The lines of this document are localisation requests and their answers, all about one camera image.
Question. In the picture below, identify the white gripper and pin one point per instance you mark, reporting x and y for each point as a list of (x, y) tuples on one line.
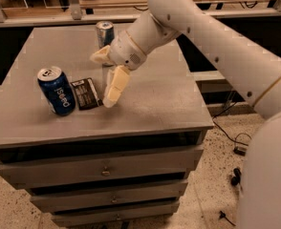
[(125, 52)]

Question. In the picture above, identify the black rxbar chocolate bar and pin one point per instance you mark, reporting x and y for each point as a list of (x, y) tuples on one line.
[(86, 94)]

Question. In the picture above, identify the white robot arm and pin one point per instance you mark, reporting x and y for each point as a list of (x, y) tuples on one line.
[(252, 71)]

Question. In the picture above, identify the silver red bull can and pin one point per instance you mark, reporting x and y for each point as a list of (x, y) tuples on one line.
[(105, 33)]

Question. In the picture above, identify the blue pepsi can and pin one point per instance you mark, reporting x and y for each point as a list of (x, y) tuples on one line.
[(55, 86)]

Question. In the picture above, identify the grey drawer cabinet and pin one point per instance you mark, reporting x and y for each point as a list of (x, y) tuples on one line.
[(160, 108)]

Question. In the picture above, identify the top grey drawer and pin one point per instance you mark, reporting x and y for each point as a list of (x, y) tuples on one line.
[(79, 169)]

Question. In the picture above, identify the grey drawer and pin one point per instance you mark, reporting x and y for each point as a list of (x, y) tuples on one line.
[(79, 169), (117, 213), (106, 196)]

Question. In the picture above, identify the middle grey drawer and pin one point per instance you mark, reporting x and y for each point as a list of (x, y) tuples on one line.
[(106, 196)]

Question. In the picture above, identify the black power adapter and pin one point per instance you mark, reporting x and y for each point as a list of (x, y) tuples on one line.
[(241, 151)]

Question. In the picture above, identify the bottom grey drawer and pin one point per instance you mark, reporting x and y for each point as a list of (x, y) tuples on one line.
[(117, 213)]

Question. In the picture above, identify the black stand leg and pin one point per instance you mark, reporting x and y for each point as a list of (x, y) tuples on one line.
[(235, 180)]

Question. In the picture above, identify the grey metal railing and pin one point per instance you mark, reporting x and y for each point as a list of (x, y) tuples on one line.
[(25, 13)]

